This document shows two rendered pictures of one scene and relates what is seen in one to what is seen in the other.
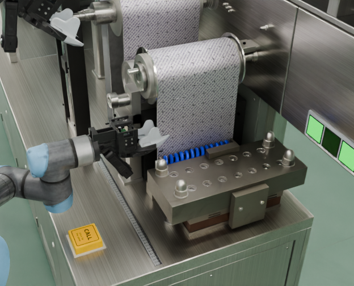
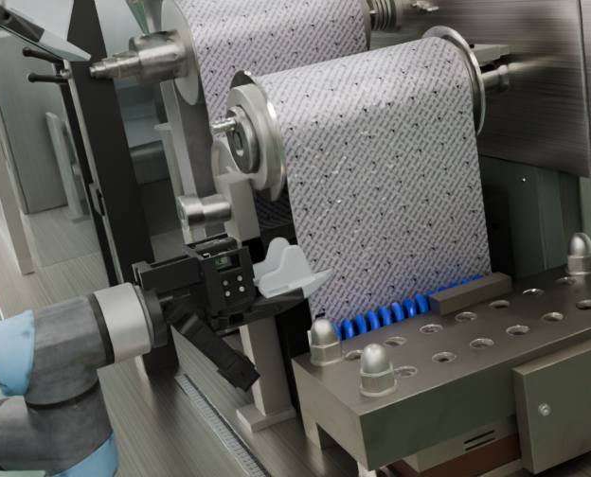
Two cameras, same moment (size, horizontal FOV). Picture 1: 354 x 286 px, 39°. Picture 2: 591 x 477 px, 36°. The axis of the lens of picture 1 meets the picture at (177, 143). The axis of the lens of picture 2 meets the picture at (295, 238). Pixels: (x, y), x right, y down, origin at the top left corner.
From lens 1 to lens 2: 44 cm
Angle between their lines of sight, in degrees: 18
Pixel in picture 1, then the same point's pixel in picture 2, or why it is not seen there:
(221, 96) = (441, 164)
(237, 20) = (448, 22)
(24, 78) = (44, 292)
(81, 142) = (115, 293)
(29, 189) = (5, 437)
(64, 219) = not seen: outside the picture
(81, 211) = not seen: outside the picture
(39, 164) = (12, 355)
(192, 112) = (378, 208)
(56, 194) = (68, 439)
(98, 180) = (192, 432)
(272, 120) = not seen: hidden behind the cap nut
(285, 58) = (571, 33)
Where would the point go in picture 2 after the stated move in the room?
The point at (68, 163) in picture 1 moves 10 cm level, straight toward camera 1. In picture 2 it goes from (87, 346) to (87, 388)
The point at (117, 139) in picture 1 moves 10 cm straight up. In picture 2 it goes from (202, 280) to (182, 185)
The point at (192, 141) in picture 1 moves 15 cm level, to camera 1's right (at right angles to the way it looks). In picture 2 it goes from (392, 284) to (525, 264)
